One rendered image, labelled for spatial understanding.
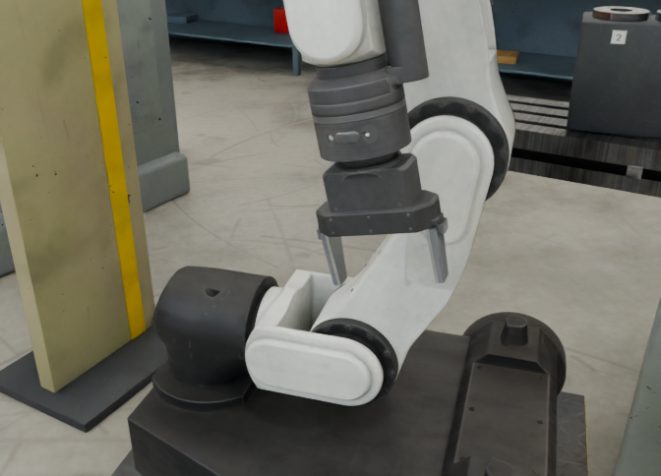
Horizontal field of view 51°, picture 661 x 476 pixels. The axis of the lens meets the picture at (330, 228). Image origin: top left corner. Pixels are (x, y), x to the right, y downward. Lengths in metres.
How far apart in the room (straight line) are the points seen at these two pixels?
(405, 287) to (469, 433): 0.25
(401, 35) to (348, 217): 0.18
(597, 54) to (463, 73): 0.48
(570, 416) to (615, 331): 1.08
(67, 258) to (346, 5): 1.54
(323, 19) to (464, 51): 0.27
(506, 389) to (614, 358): 1.23
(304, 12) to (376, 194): 0.18
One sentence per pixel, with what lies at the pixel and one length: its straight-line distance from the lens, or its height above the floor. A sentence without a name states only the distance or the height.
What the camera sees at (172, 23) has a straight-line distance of 6.95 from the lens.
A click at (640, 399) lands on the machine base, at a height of 0.20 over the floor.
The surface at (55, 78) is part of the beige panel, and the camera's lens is 1.90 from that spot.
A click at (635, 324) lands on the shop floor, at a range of 2.57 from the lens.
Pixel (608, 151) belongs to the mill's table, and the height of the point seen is 0.90.
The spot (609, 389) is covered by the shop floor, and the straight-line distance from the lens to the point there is 2.23.
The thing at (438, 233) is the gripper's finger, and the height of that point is 1.00.
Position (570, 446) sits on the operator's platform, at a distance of 1.38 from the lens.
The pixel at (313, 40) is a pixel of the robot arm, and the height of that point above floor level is 1.18.
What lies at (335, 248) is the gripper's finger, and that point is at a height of 0.97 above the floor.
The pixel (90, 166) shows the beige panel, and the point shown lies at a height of 0.63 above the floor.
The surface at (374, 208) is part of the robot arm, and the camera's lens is 0.66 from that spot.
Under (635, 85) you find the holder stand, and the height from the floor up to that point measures 1.01.
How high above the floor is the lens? 1.29
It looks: 25 degrees down
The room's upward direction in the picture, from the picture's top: straight up
